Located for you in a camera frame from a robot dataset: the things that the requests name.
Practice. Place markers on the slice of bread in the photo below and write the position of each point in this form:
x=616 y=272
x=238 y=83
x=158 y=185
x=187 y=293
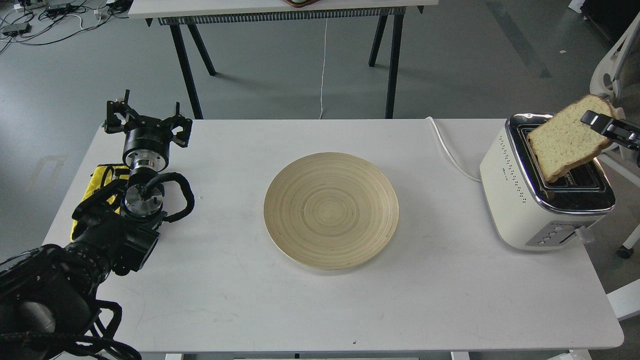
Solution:
x=564 y=142

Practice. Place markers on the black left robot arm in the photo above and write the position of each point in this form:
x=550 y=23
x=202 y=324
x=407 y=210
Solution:
x=49 y=294

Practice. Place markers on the white chrome toaster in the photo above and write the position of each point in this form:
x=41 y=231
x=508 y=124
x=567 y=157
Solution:
x=530 y=213

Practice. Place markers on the white background table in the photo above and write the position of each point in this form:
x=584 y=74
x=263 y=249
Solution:
x=176 y=14

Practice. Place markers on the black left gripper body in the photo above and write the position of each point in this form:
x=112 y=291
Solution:
x=147 y=143

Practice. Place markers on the round wooden plate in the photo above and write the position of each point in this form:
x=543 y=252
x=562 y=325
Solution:
x=331 y=211

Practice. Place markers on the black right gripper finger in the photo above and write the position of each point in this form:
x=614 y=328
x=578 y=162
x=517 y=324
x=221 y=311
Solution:
x=622 y=132

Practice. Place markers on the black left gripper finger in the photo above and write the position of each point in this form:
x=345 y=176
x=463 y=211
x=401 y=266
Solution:
x=120 y=116
x=176 y=128

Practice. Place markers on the yellow cloth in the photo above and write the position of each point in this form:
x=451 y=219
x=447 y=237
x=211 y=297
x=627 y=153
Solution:
x=102 y=176

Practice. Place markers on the white office chair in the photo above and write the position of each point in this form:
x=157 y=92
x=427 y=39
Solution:
x=617 y=76

